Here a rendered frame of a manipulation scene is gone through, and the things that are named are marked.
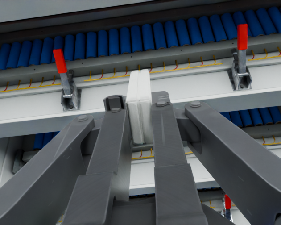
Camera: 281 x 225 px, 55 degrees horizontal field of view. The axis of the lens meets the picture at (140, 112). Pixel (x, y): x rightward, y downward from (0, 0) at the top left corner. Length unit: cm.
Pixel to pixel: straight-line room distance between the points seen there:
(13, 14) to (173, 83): 25
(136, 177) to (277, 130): 29
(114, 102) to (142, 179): 41
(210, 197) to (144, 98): 56
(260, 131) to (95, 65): 34
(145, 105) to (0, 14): 29
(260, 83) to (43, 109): 34
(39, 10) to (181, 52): 22
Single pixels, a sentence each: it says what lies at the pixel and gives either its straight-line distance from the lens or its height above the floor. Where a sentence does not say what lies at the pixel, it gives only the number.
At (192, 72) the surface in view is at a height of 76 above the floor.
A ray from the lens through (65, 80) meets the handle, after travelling 43.
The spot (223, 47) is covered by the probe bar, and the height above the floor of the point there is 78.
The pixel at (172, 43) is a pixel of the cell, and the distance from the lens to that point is 47.
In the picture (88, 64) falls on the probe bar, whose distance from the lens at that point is 46.
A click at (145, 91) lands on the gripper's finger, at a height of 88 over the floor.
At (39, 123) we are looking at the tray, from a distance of 47.
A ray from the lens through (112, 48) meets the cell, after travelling 48.
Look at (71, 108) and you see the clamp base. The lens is 44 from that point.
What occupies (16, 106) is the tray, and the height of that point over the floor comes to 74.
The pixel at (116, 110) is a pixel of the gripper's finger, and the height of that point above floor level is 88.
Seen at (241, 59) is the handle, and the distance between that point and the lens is 43.
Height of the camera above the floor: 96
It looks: 35 degrees down
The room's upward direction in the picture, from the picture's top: 9 degrees counter-clockwise
